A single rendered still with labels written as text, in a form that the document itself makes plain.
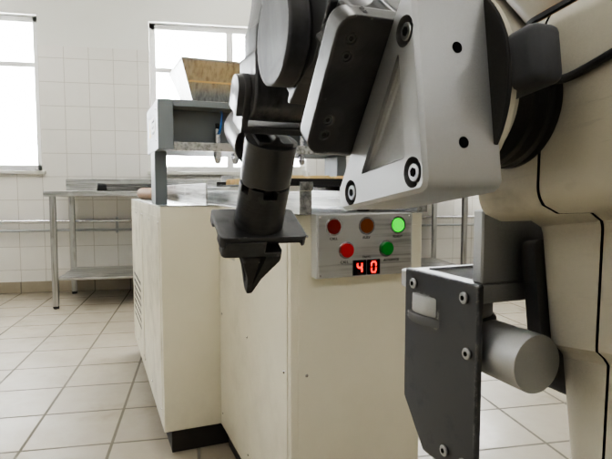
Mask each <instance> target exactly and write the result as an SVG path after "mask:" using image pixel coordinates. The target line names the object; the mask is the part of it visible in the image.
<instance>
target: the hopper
mask: <svg viewBox="0 0 612 459"><path fill-rule="evenodd" d="M239 73H240V62H235V61H225V60H215V59H205V58H196V57H185V56H181V57H180V59H179V60H178V62H177V64H176V65H175V66H174V67H173V68H172V70H171V71H170V73H169V77H170V79H171V81H172V83H173V85H174V87H175V88H176V90H177V93H178V96H179V98H180V99H183V100H198V101H212V102H227V103H229V102H230V88H231V81H232V78H233V76H234V75H235V74H239Z"/></svg>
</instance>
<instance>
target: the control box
mask: <svg viewBox="0 0 612 459"><path fill-rule="evenodd" d="M397 218H400V219H402V220H403V222H404V228H403V230H402V231H400V232H397V231H395V230H393V221H394V220H395V219H397ZM332 219H336V220H338V221H339V222H340V223H341V230H340V231H339V232H338V233H337V234H331V233H330V232H329V231H328V223H329V222H330V221H331V220H332ZM364 219H370V220H371V221H372V222H373V229H372V231H371V232H369V233H365V232H363V231H362V229H361V223H362V221H363V220H364ZM412 223H413V214H412V212H378V213H330V214H311V276H312V277H313V278H314V279H329V278H342V277H356V276H369V275H383V274H395V273H402V269H406V268H411V267H412ZM386 241H388V242H391V243H392V245H393V253H392V254H390V255H384V254H382V252H381V246H382V244H383V243H384V242H386ZM345 243H349V244H351V245H352V246H353V248H354V252H353V254H352V255H351V257H349V258H346V257H343V256H342V255H341V247H342V245H343V244H345ZM372 260H376V262H377V266H376V267H377V271H376V273H372V272H371V267H372V266H371V262H372ZM358 261H362V263H363V267H362V268H363V272H362V274H358V272H357V269H358V267H357V263H358Z"/></svg>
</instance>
